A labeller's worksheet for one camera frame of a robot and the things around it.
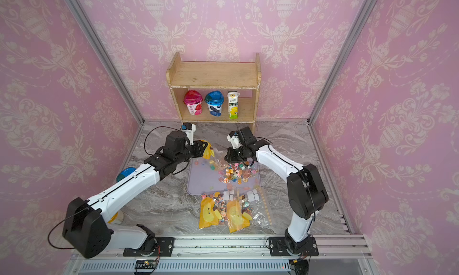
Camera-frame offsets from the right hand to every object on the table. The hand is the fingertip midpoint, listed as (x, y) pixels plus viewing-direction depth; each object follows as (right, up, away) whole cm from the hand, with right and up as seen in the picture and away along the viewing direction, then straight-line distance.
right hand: (226, 157), depth 87 cm
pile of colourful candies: (+5, -9, +7) cm, 13 cm away
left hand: (-8, +7, -7) cm, 13 cm away
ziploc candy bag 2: (-6, -22, -7) cm, 24 cm away
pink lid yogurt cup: (-16, +28, 0) cm, 33 cm away
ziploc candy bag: (-6, -4, +5) cm, 9 cm away
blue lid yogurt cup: (-6, +28, 0) cm, 29 cm away
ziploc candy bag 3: (+10, -25, -4) cm, 27 cm away
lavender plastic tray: (-10, -10, +7) cm, 16 cm away
